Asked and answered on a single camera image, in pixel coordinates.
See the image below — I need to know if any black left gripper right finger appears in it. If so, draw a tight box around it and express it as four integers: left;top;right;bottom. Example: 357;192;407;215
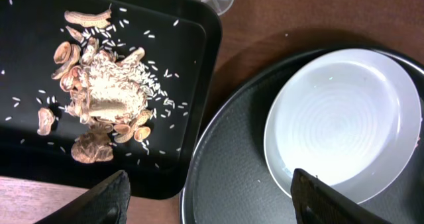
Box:
290;168;389;224

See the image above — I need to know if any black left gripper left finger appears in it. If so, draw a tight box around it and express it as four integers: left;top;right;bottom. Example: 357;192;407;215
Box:
36;170;131;224

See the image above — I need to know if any black rectangular waste tray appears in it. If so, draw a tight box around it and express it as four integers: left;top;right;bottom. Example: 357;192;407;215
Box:
1;0;222;199

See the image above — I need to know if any round black serving tray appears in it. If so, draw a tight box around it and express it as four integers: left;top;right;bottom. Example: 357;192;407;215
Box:
180;46;423;224

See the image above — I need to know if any peanut shells and rice pile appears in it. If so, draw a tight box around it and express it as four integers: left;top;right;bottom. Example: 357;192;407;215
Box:
0;0;189;169

